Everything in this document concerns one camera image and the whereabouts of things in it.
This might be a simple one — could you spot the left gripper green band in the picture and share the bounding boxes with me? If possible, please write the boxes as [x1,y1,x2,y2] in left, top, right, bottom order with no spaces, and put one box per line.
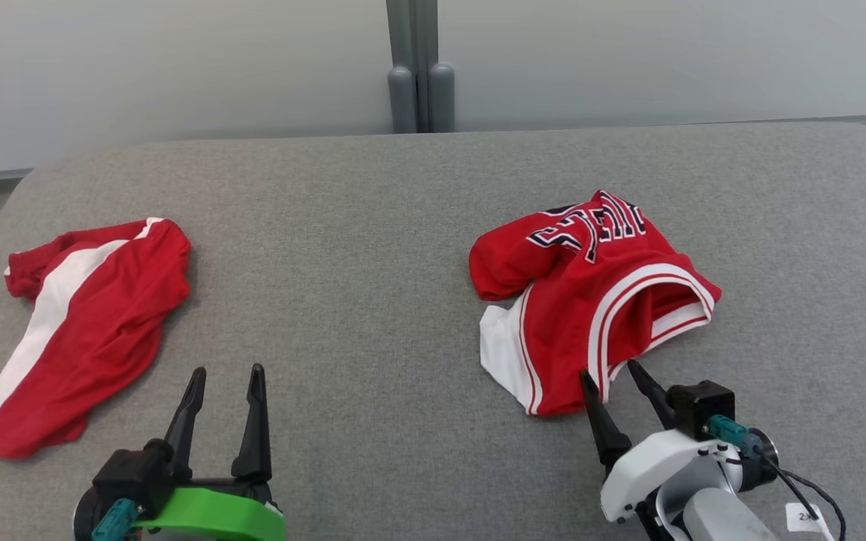
[135,364,286,541]

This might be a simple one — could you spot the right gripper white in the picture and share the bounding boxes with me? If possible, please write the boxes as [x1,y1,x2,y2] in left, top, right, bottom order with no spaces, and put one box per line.
[580,359,749,523]

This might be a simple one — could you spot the red jersey with lettering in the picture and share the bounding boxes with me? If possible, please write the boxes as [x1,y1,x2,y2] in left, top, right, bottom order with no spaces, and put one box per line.
[468,189,722,418]

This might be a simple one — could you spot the red shorts with white stripe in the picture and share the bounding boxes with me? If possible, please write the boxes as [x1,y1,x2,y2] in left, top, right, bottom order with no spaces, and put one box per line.
[0,217,192,460]

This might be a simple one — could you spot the thin black cable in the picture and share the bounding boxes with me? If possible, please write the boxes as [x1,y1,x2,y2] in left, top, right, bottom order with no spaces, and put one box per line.
[766,455,819,524]
[781,470,847,541]

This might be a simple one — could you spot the white cable label tag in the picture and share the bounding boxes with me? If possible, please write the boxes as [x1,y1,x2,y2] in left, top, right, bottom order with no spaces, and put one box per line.
[785,502,836,541]

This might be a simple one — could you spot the grey post pair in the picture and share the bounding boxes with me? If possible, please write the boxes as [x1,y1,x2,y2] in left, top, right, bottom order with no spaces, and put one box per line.
[386,0,456,134]

